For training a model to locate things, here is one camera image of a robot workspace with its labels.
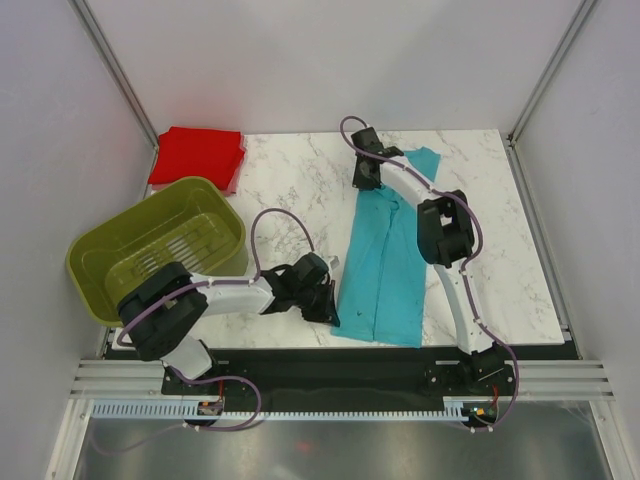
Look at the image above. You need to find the left aluminium frame post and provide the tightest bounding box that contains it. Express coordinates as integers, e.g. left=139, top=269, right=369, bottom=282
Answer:
left=69, top=0, right=159, bottom=149

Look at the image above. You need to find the aluminium rail profile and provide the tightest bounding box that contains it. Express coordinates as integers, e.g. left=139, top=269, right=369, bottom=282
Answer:
left=70, top=360, right=165, bottom=399

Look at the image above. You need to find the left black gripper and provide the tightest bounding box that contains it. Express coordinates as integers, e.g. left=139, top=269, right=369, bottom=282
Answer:
left=295, top=278, right=339, bottom=327

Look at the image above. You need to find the folded red t shirt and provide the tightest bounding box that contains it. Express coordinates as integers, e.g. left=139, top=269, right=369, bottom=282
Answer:
left=148, top=126, right=246, bottom=196

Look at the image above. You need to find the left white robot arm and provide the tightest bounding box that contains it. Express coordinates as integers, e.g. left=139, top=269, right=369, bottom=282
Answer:
left=116, top=252, right=340, bottom=393

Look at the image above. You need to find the teal t shirt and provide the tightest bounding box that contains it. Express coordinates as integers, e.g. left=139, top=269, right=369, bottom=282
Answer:
left=330, top=146, right=442, bottom=349

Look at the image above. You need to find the aluminium frame post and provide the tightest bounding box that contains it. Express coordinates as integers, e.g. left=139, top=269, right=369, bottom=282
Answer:
left=505, top=0, right=600, bottom=148
left=69, top=0, right=159, bottom=149

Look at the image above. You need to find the right aluminium frame post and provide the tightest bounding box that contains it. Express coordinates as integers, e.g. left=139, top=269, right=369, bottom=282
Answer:
left=505, top=0, right=600, bottom=148

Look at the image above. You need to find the white slotted cable duct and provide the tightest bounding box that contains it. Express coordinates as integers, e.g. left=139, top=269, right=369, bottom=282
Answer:
left=91, top=398, right=490, bottom=422

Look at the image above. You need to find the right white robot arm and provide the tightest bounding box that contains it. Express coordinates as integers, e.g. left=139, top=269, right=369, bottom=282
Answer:
left=341, top=125, right=520, bottom=398

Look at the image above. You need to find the olive green plastic basket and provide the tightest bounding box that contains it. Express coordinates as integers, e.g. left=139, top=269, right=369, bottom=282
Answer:
left=66, top=177, right=248, bottom=328

